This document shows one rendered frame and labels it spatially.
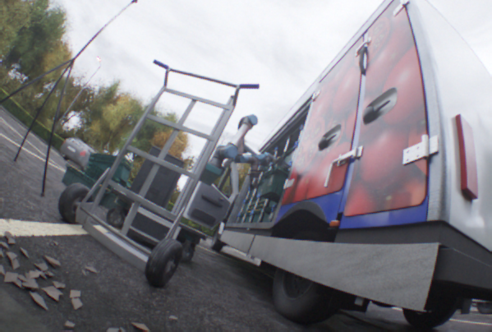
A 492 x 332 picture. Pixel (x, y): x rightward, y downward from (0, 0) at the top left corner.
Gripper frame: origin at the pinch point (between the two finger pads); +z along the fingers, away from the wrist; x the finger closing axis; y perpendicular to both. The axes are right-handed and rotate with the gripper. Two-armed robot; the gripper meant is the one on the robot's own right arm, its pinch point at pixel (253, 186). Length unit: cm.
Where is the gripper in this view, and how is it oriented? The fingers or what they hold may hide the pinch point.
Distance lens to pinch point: 228.4
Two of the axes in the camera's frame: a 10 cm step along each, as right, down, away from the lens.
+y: -9.4, -1.0, -3.3
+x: 3.4, -1.3, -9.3
